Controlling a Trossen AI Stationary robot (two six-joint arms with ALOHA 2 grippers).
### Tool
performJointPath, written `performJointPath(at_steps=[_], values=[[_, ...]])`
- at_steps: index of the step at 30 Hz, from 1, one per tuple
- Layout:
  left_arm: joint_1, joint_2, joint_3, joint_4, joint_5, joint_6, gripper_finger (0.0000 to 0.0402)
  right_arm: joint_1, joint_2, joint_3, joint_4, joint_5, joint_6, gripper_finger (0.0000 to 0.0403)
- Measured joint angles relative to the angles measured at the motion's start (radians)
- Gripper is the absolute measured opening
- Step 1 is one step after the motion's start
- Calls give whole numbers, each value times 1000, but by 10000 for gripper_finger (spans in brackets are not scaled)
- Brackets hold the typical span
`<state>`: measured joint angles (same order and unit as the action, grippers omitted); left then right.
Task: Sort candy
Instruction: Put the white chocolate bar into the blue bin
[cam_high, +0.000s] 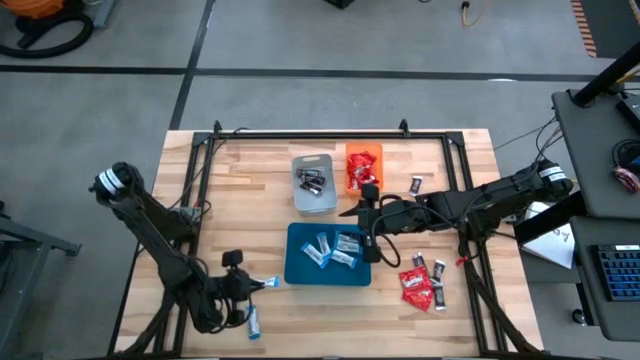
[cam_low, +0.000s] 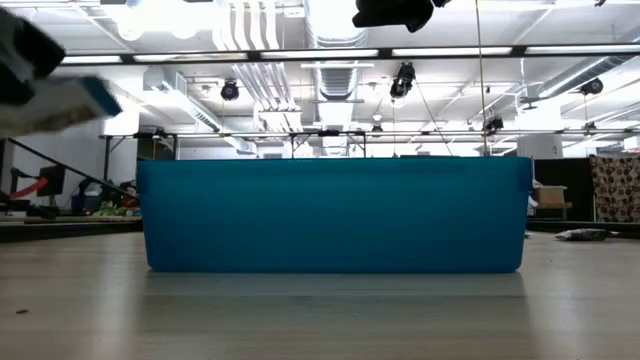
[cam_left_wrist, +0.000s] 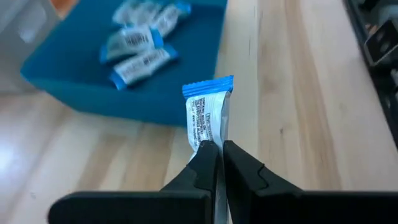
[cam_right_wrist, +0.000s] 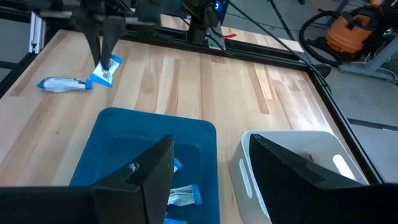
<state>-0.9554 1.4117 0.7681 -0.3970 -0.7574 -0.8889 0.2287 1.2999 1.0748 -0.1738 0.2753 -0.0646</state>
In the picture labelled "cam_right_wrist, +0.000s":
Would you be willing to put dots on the orange vacuum cleaner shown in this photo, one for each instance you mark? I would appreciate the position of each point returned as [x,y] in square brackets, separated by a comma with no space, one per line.
[348,34]

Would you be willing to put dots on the silver aluminium extrusion post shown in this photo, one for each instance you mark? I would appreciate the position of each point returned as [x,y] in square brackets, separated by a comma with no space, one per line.
[36,31]

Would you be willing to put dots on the grey plastic bin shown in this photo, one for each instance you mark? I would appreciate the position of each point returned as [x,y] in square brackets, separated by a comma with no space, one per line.
[323,143]

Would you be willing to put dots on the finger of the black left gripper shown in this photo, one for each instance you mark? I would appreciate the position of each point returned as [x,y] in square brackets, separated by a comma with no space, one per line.
[93,34]
[112,34]

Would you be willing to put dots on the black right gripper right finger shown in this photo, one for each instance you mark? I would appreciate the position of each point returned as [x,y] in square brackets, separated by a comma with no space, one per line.
[295,193]

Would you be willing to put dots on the blue plastic bin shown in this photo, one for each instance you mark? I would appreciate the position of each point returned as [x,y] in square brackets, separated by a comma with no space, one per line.
[124,130]

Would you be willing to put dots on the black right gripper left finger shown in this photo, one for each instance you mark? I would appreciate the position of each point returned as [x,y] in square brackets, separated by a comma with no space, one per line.
[93,205]

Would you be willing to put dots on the grey desk foot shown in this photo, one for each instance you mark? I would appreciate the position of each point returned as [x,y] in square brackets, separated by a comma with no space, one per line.
[373,62]

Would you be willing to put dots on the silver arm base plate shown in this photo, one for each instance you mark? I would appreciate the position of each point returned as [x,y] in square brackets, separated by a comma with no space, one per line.
[216,39]

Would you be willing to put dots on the black aluminium table frame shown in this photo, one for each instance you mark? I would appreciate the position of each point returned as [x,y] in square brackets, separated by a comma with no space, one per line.
[264,56]

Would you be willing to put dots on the red ribbon tag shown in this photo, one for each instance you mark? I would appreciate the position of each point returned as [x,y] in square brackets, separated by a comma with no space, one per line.
[230,36]

